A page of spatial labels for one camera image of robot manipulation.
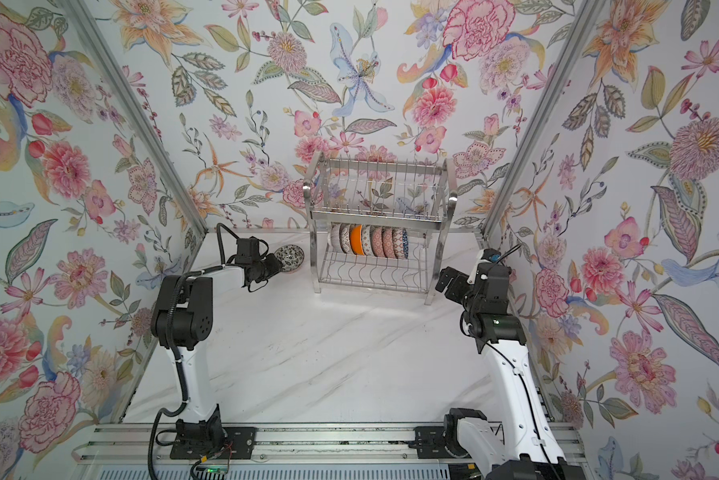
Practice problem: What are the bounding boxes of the dark speckled bowl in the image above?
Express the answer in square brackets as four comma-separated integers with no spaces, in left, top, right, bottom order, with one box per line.
[274,244,305,273]

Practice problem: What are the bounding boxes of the blue pattern bowl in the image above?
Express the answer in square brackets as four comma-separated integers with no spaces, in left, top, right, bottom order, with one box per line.
[393,228,409,260]

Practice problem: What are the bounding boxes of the green leaf pattern bowl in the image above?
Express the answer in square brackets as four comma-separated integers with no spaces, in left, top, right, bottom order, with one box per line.
[383,227,397,259]

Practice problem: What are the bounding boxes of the dark floral bowl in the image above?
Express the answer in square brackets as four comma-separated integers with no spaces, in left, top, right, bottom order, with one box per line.
[371,226,385,258]

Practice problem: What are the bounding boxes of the brown mandala pattern bowl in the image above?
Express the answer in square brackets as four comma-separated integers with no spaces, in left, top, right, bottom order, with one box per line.
[339,224,353,254]

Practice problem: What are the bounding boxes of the two-tier steel dish rack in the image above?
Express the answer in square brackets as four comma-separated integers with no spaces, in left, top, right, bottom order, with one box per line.
[302,152,459,304]

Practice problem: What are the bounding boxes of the plain white bowl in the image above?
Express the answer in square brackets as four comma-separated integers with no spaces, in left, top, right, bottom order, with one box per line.
[349,225,365,256]

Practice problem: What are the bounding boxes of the pale green pattern bowl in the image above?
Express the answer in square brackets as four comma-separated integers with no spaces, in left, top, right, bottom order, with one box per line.
[361,225,373,256]

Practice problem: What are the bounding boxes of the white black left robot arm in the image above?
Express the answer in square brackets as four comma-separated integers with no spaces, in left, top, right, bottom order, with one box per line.
[149,236,282,457]

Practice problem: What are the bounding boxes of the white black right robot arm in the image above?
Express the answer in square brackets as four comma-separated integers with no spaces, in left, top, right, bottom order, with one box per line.
[435,260,587,479]

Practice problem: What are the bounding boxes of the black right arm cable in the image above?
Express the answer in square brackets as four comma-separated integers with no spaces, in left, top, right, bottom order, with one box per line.
[457,242,553,480]

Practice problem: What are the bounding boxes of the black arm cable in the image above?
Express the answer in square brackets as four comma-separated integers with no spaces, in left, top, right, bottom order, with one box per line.
[147,223,246,480]
[457,242,553,480]

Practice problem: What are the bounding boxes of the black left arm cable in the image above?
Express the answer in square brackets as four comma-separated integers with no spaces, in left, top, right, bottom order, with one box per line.
[147,223,246,480]

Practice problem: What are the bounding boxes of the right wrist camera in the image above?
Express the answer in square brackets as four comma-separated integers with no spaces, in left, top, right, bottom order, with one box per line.
[481,248,505,264]

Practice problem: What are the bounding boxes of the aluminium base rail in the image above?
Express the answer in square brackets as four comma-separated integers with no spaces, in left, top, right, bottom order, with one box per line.
[71,422,471,465]

